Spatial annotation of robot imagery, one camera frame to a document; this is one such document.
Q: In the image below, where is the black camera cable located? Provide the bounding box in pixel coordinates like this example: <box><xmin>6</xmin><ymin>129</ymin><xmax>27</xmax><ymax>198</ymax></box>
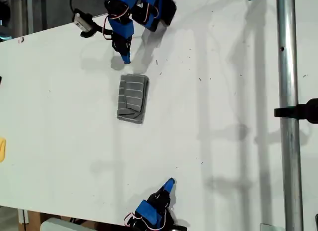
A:
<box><xmin>69</xmin><ymin>0</ymin><xmax>84</xmax><ymax>11</ymax></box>

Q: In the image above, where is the grey striped towel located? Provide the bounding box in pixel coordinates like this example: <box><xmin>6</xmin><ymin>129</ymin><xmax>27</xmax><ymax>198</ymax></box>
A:
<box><xmin>116</xmin><ymin>74</ymin><xmax>150</xmax><ymax>125</ymax></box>

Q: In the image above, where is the grey vertical pole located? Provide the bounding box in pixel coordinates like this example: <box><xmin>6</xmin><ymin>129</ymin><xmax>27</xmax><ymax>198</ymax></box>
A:
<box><xmin>26</xmin><ymin>0</ymin><xmax>35</xmax><ymax>35</ymax></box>

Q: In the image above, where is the white box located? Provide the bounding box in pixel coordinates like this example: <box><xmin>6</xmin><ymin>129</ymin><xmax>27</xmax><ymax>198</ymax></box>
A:
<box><xmin>39</xmin><ymin>217</ymin><xmax>86</xmax><ymax>231</ymax></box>

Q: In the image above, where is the steel post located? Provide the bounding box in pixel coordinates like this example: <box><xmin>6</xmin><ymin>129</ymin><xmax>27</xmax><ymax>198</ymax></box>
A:
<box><xmin>276</xmin><ymin>0</ymin><xmax>305</xmax><ymax>231</ymax></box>

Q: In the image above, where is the yellow object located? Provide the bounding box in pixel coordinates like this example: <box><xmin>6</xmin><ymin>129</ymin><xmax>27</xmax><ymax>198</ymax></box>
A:
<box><xmin>0</xmin><ymin>138</ymin><xmax>6</xmax><ymax>163</ymax></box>

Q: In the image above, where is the white table leg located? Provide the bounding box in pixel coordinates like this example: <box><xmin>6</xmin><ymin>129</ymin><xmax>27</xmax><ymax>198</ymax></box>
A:
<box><xmin>17</xmin><ymin>209</ymin><xmax>29</xmax><ymax>225</ymax></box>

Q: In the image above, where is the brown wooden support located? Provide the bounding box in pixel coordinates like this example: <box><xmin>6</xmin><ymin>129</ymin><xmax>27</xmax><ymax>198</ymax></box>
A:
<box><xmin>27</xmin><ymin>211</ymin><xmax>42</xmax><ymax>226</ymax></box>

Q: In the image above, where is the black clamp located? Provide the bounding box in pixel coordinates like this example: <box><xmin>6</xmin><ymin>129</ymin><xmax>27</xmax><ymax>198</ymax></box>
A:
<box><xmin>274</xmin><ymin>98</ymin><xmax>318</xmax><ymax>124</ymax></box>

